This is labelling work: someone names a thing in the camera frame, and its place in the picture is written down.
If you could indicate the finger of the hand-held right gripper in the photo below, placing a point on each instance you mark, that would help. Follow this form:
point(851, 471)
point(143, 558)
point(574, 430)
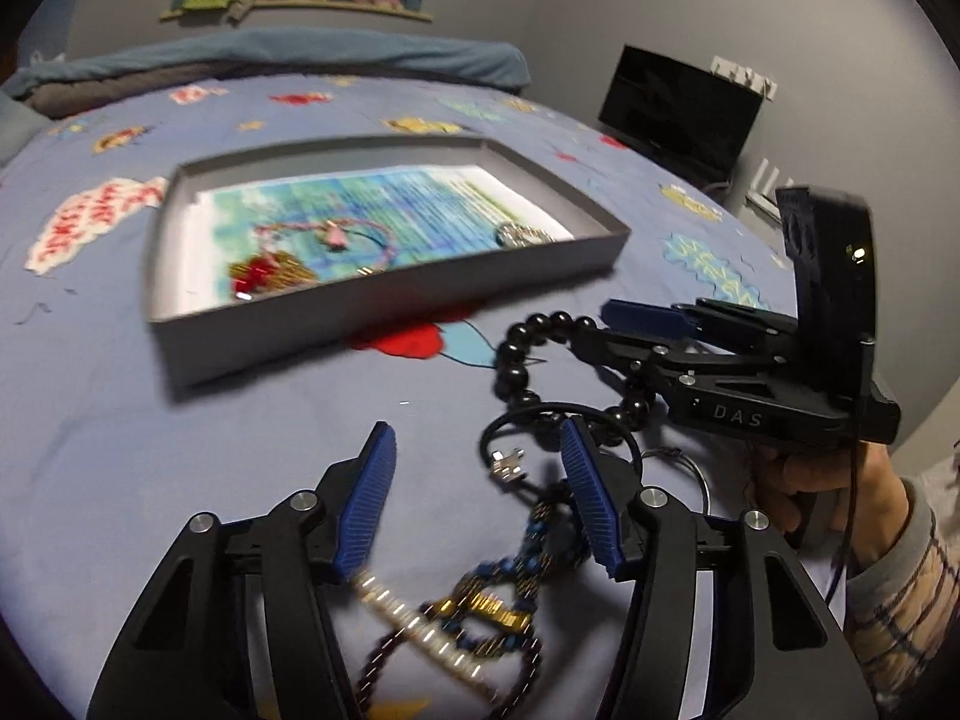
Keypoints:
point(622, 354)
point(645, 317)

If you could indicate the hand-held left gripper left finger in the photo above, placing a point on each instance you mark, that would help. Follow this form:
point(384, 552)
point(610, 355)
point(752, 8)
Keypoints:
point(366, 499)

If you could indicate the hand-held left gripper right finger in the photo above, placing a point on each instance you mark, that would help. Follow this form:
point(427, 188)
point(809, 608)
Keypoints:
point(592, 499)

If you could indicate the grey cardboard box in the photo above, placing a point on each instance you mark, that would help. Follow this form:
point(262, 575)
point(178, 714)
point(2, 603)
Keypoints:
point(375, 301)

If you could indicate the person's right forearm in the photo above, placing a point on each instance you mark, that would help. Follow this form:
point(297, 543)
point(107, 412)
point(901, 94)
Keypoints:
point(900, 615)

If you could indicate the silver round jewelry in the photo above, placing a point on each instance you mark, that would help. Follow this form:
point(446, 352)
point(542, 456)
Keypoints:
point(517, 235)

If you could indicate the red gold beaded jewelry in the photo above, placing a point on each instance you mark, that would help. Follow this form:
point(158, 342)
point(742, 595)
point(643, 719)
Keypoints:
point(259, 275)

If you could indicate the person's right hand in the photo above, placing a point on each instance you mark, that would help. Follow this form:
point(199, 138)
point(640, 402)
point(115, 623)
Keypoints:
point(874, 495)

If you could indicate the white router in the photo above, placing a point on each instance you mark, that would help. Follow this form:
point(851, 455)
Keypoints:
point(765, 191)

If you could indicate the black monitor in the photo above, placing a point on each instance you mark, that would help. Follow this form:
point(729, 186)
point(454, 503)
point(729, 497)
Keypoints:
point(675, 106)

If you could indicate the blue green printed paper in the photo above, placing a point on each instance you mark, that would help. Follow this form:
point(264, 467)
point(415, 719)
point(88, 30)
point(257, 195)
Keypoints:
point(420, 195)

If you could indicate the blue printed bedsheet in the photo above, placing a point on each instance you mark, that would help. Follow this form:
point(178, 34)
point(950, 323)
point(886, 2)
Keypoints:
point(112, 405)

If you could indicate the grey folded blanket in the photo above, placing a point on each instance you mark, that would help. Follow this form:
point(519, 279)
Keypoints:
point(90, 94)

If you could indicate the white wall hook rack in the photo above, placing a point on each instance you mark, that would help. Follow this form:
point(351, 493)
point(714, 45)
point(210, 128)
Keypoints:
point(742, 76)

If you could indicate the wooden wall shelf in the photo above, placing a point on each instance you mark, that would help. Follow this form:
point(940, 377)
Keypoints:
point(300, 13)

